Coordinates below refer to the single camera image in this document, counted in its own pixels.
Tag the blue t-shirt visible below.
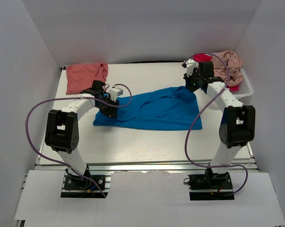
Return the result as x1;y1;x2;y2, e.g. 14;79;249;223
93;86;199;131

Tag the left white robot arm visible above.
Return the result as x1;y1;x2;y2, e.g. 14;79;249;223
45;80;123;175

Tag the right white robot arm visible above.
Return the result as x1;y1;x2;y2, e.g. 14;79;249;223
182;60;256;175

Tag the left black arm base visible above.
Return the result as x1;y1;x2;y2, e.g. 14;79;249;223
60;174;111;199

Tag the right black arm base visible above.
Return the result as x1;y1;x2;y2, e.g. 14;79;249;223
183;174;234;201

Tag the magenta red t-shirt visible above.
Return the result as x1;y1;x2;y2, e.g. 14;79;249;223
193;53;239;92

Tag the folded salmon pink t-shirt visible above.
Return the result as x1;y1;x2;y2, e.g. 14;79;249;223
66;63;108;95

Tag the beige crumpled t-shirt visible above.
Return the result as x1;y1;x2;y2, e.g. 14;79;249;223
211;50;243;87

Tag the white plastic basket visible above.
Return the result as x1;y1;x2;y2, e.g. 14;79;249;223
232;68;253;99

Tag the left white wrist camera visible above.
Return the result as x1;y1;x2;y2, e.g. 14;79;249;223
108;87;123;101

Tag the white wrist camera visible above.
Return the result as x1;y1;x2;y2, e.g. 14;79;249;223
182;59;199;76
108;87;123;101

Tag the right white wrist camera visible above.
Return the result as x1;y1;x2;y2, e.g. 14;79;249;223
182;59;199;76

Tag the aluminium table frame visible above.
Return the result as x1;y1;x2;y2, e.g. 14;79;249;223
13;67;260;227

